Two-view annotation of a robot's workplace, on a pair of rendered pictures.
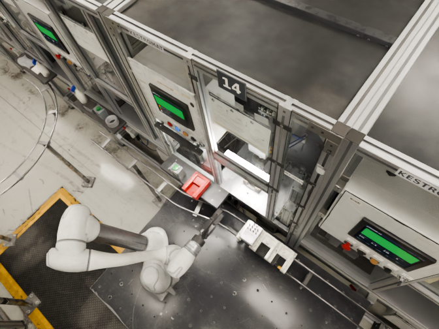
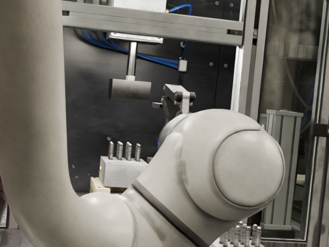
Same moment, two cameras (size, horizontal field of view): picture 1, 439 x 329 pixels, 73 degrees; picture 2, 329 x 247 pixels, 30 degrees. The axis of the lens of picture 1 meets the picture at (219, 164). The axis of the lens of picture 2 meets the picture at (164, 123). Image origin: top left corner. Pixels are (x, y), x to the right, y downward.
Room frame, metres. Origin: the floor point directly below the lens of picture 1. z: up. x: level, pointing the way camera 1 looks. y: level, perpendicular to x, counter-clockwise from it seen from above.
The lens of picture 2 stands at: (0.09, 0.88, 1.19)
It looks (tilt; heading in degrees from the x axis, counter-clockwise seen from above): 3 degrees down; 300
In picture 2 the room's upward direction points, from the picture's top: 5 degrees clockwise
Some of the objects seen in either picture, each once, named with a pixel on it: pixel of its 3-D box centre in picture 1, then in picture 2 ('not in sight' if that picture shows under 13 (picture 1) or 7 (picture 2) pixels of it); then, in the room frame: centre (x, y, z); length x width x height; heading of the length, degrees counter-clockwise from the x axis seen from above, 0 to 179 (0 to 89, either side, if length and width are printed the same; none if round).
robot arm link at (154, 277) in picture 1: (154, 276); not in sight; (0.36, 0.54, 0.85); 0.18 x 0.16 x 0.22; 174
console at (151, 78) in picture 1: (185, 93); not in sight; (1.09, 0.10, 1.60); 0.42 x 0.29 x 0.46; 41
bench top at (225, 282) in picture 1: (223, 295); not in sight; (0.19, 0.15, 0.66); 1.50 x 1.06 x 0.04; 41
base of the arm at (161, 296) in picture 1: (162, 282); not in sight; (0.33, 0.53, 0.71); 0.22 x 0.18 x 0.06; 41
